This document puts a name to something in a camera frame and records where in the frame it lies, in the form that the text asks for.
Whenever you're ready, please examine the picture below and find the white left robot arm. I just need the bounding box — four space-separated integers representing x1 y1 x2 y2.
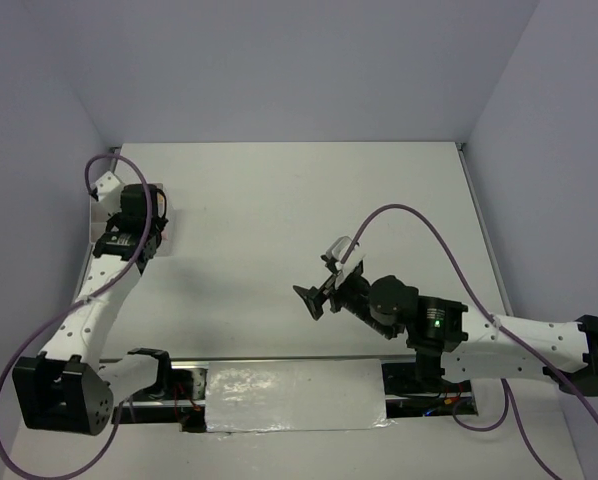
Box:
12 174 175 436

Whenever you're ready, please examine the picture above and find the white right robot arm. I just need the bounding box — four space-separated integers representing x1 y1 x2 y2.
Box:
293 266 598 397

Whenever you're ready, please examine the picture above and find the white compartment box left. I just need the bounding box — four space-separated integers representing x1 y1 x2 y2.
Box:
89 199 109 244

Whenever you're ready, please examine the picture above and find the white taped cover panel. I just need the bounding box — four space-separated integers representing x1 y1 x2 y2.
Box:
205 359 390 433

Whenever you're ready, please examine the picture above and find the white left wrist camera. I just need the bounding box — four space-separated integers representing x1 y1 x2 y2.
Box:
91 171 125 216

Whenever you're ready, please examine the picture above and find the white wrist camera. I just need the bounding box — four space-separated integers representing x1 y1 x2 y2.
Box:
91 171 125 216
321 236 365 281

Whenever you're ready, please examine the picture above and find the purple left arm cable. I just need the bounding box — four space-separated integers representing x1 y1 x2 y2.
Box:
0 154 173 479

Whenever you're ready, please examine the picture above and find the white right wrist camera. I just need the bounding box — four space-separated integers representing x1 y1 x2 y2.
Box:
321 236 365 281

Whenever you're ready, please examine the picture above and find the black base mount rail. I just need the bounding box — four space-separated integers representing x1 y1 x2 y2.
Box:
121 355 478 434

